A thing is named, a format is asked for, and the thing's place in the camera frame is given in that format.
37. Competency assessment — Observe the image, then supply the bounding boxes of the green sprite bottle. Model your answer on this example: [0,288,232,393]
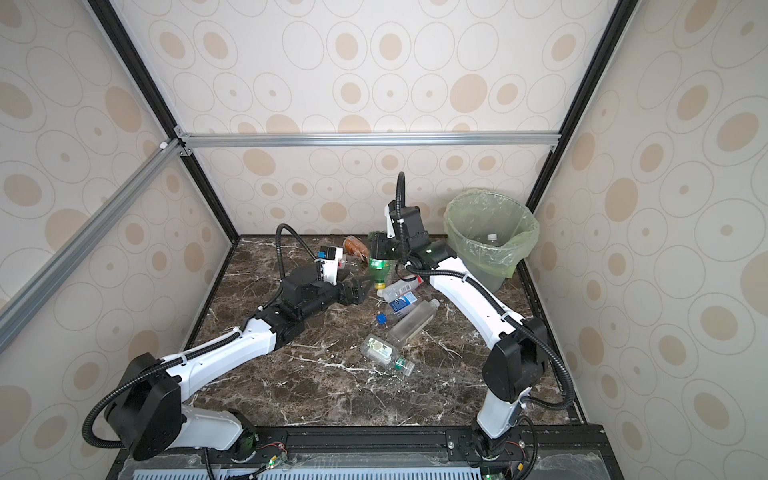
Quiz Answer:
[368,258,391,291]

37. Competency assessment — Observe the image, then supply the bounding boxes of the red cap white bottle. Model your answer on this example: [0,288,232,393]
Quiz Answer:
[380,276,423,303]

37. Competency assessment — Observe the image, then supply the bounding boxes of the green cap clear bottle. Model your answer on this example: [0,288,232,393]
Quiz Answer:
[360,335,415,377]

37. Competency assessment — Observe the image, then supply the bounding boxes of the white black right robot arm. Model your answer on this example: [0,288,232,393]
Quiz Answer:
[371,199,549,441]

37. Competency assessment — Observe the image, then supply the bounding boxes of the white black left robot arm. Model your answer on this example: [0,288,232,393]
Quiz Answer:
[83,266,374,460]

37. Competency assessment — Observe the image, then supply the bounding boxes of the mesh bin with green liner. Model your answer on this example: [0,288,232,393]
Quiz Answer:
[443,189,540,292]

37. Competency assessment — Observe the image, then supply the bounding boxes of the brown tea bottle at back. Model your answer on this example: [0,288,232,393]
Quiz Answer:
[343,235,370,264]

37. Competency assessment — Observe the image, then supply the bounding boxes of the blue label clear bottle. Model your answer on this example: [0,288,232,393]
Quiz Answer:
[376,292,420,325]

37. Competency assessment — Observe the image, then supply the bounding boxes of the large clear square bottle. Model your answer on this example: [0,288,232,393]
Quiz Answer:
[387,299,440,348]

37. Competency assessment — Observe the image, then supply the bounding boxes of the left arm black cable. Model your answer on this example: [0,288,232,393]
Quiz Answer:
[81,223,319,450]

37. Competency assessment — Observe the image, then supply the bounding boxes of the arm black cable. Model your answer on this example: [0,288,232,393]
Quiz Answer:
[392,170,576,411]
[81,223,319,450]

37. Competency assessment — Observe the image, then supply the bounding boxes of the horizontal aluminium back rail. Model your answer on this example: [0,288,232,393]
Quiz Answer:
[181,131,561,148]

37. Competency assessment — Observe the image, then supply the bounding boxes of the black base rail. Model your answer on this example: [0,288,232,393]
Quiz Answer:
[107,425,623,479]

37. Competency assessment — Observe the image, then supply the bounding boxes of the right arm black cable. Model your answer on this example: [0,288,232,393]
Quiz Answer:
[392,170,576,411]

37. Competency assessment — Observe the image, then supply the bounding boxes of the diagonal aluminium left rail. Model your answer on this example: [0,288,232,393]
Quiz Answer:
[1,139,182,350]

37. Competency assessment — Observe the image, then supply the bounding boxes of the black right corner post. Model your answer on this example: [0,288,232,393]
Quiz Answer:
[524,0,640,212]

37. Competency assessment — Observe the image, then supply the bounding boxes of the black corner post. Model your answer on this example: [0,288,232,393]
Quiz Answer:
[524,0,640,212]
[87,0,240,244]

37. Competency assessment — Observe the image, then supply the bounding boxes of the black left corner post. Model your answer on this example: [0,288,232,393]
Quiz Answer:
[87,0,240,244]

